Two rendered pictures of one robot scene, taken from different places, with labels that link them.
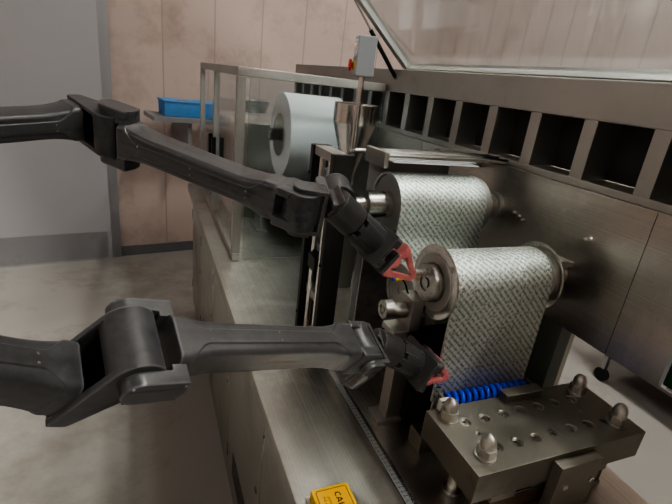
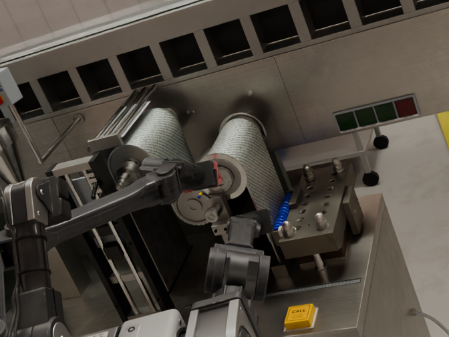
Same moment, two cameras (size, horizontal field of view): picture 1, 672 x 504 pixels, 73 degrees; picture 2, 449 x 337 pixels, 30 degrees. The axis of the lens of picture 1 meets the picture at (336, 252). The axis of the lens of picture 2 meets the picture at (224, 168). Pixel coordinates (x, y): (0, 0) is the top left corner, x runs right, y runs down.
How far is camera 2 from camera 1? 1.56 m
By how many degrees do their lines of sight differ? 38
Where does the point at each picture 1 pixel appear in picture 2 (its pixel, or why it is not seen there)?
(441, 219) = (169, 148)
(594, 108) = (194, 24)
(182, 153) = (88, 211)
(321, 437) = not seen: hidden behind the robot
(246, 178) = (135, 192)
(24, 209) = not seen: outside the picture
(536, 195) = (196, 91)
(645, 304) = (303, 102)
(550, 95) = (156, 30)
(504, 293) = (252, 152)
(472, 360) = (266, 202)
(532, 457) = (335, 209)
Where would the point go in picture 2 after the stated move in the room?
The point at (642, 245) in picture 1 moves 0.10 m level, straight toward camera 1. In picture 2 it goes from (279, 76) to (290, 83)
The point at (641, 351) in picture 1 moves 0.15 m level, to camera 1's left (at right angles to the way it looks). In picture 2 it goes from (320, 126) to (293, 151)
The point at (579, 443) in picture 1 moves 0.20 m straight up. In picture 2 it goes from (340, 189) to (319, 130)
